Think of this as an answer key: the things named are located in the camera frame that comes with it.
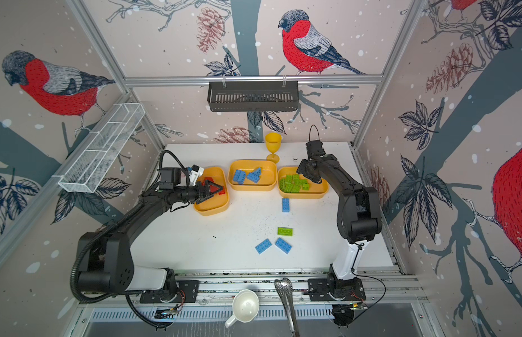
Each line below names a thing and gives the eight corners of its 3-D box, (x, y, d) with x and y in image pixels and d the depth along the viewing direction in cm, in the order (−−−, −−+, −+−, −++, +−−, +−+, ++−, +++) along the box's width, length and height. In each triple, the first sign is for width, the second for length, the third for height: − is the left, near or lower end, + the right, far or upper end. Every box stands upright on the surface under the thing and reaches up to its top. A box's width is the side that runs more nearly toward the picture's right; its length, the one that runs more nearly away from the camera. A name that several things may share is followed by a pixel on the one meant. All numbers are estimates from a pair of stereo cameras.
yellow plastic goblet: (265, 163, 116) (265, 144, 104) (265, 152, 122) (265, 132, 110) (280, 163, 116) (282, 144, 104) (280, 152, 122) (281, 132, 110)
